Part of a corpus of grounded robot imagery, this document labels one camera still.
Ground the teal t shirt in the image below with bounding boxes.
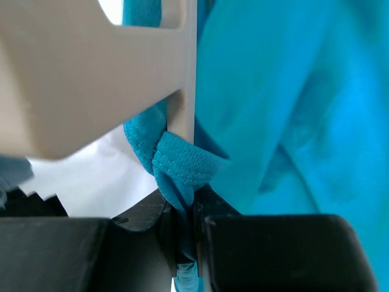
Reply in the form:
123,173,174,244
123,1,388,291

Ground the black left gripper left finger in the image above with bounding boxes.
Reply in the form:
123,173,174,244
1,190,176,292

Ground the beige wooden hanger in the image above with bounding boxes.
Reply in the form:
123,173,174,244
1,1,197,159

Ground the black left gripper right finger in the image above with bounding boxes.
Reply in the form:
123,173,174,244
193,186,378,291

